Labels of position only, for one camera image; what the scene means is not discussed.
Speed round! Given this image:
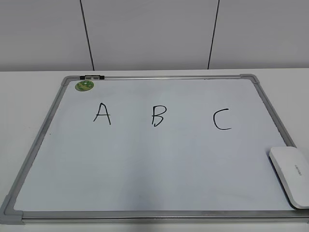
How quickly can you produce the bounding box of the white magnetic whiteboard grey frame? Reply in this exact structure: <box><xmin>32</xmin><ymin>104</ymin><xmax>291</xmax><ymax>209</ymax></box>
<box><xmin>0</xmin><ymin>74</ymin><xmax>309</xmax><ymax>225</ymax></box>

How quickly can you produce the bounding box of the round green magnet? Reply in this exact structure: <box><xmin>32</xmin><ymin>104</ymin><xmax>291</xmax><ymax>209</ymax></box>
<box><xmin>75</xmin><ymin>80</ymin><xmax>95</xmax><ymax>92</ymax></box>

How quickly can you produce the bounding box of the white whiteboard eraser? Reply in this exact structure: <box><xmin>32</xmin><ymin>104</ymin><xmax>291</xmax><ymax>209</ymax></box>
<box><xmin>269</xmin><ymin>146</ymin><xmax>309</xmax><ymax>209</ymax></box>

